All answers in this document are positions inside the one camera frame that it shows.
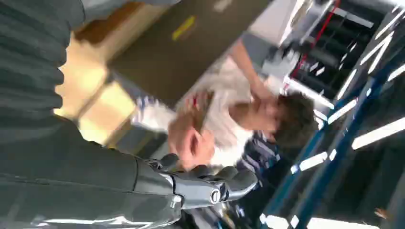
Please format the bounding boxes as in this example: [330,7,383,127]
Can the person's right hand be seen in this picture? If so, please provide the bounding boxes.
[250,80,281,106]

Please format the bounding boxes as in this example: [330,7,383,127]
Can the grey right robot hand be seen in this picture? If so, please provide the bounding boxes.
[0,115,259,229]

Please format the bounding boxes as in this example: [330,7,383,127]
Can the person's left hand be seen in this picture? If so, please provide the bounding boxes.
[168,107,216,171]

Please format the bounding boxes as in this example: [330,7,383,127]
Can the person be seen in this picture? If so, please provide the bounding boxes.
[131,31,319,190]

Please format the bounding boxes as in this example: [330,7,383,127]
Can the wooden card box with dividers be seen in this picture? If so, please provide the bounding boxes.
[53,31,140,149]

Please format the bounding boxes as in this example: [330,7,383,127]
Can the grey laptop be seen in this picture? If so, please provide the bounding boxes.
[107,0,273,107]

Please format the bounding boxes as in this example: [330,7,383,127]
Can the blue metal frame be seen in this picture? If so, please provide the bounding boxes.
[259,57,405,229]

